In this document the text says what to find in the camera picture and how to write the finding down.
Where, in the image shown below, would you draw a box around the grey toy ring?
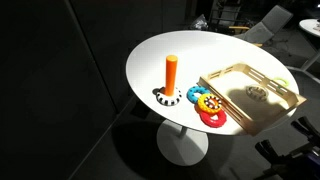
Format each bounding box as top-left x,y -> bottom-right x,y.
245,85 -> 269,102

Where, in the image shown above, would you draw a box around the blue toy ring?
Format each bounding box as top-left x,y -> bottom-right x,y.
186,85 -> 212,104

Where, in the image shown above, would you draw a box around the crumpled grey bag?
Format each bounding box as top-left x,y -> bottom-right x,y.
190,14 -> 210,32

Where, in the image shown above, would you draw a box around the white table pedestal base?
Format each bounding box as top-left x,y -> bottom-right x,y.
156,119 -> 209,167

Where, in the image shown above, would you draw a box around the light green bumpy ring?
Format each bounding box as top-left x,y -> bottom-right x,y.
273,77 -> 290,88

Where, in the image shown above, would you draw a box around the black clamp stand equipment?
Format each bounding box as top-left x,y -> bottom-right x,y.
254,116 -> 320,180

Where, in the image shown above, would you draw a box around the grey chair wooden armrests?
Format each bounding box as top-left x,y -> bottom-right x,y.
229,4 -> 294,48

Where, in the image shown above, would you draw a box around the light wooden slatted crate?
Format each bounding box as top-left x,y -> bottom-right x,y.
198,62 -> 308,137

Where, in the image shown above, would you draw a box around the orange peg stacker striped base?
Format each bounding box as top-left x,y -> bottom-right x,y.
155,54 -> 183,107

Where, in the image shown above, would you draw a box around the yellow patterned toy ring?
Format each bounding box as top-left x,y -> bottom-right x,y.
197,93 -> 223,115

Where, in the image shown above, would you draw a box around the black metal frame chair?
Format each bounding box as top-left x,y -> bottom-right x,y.
208,0 -> 249,27

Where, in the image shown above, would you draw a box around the red toy ring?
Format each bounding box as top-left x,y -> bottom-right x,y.
198,108 -> 228,128

